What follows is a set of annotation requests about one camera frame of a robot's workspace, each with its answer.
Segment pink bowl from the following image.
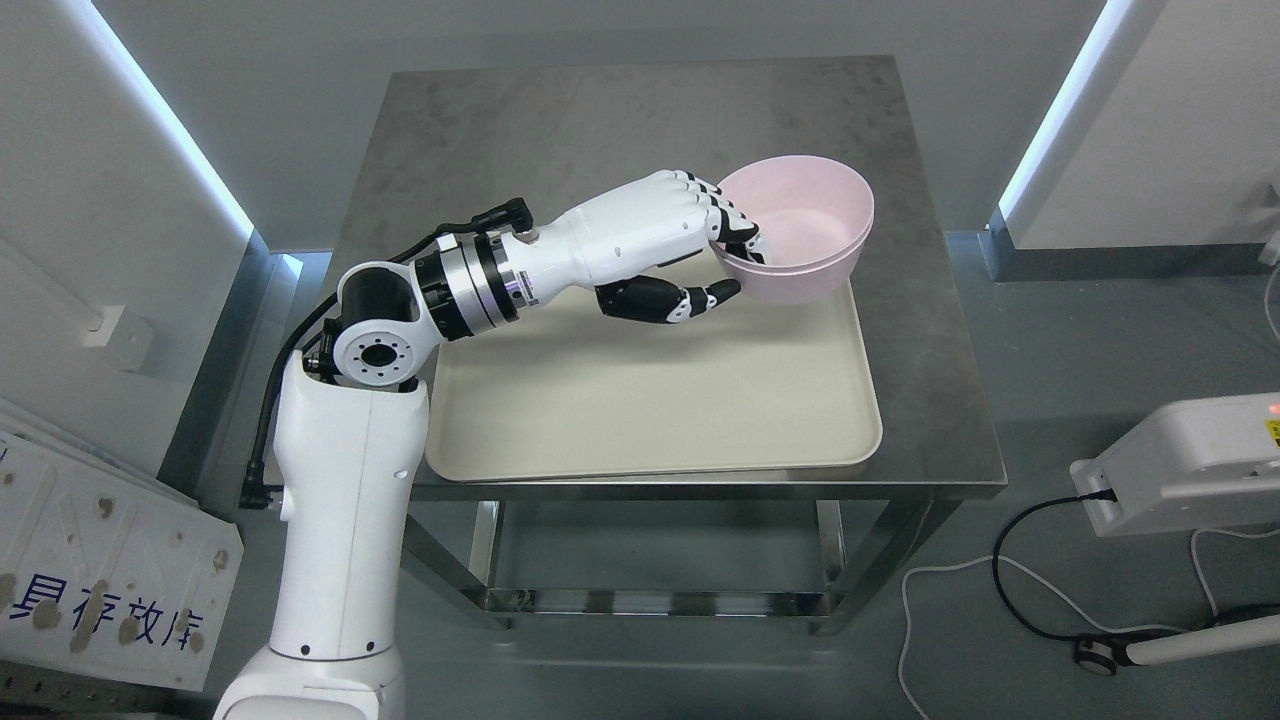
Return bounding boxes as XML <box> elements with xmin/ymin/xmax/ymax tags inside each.
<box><xmin>719</xmin><ymin>155</ymin><xmax>876</xmax><ymax>275</ymax></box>
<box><xmin>713</xmin><ymin>223</ymin><xmax>870</xmax><ymax>306</ymax></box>

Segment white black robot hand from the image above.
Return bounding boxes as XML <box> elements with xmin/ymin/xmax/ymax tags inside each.
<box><xmin>500</xmin><ymin>169</ymin><xmax>771</xmax><ymax>324</ymax></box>

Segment stainless steel table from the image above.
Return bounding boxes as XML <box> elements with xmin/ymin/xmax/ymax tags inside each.
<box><xmin>334</xmin><ymin>55</ymin><xmax>1007</xmax><ymax>635</ymax></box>

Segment black power cable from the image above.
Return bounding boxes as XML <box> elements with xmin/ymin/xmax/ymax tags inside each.
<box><xmin>992</xmin><ymin>491</ymin><xmax>1190</xmax><ymax>642</ymax></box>

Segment white wall socket box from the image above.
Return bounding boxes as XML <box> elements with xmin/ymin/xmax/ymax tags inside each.
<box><xmin>82</xmin><ymin>305</ymin><xmax>131</xmax><ymax>348</ymax></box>

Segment white panel with blue letters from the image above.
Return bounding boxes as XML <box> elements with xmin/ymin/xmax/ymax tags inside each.
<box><xmin>1</xmin><ymin>433</ymin><xmax>243</xmax><ymax>691</ymax></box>

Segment white cable on floor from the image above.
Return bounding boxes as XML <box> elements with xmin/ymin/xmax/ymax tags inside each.
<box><xmin>897</xmin><ymin>556</ymin><xmax>1101</xmax><ymax>720</ymax></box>

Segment white leg with caster wheel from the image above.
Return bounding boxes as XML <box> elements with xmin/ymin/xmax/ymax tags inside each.
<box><xmin>1071</xmin><ymin>603</ymin><xmax>1279</xmax><ymax>676</ymax></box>

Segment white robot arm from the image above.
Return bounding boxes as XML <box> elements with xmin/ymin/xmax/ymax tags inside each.
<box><xmin>215</xmin><ymin>199</ymin><xmax>534</xmax><ymax>719</ymax></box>

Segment cream plastic tray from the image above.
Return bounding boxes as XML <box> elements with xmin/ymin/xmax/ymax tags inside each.
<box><xmin>425</xmin><ymin>288</ymin><xmax>884</xmax><ymax>484</ymax></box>

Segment white machine with red light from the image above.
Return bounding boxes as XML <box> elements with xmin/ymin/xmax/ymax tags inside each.
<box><xmin>1069</xmin><ymin>392</ymin><xmax>1279</xmax><ymax>537</ymax></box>

